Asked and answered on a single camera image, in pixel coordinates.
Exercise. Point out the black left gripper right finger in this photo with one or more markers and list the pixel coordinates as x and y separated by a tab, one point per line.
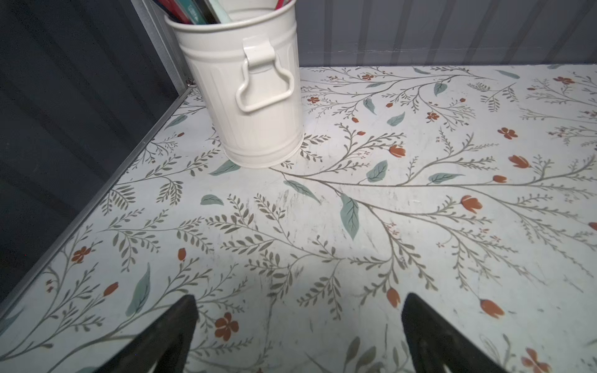
435	345

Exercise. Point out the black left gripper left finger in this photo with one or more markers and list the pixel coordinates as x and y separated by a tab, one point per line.
161	347

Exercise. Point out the cream metal pen bucket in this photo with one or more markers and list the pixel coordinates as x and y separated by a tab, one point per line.
248	74

